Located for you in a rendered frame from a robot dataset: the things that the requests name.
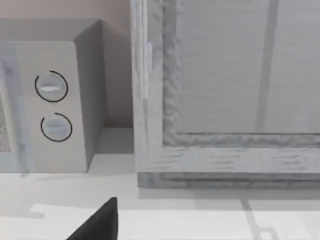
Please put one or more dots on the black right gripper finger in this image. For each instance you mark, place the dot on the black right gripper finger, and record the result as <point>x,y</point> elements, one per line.
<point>102,222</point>

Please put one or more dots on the microwave knob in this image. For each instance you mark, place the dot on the microwave knob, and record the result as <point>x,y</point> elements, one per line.
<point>56,127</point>
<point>51,85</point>

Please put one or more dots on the pale microwave oven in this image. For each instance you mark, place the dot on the pale microwave oven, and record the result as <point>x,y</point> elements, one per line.
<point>62,100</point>

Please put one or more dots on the microwave door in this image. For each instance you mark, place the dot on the microwave door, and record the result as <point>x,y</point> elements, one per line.
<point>10,107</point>

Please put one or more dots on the grey cabinet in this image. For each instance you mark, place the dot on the grey cabinet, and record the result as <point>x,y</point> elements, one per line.
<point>225,100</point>

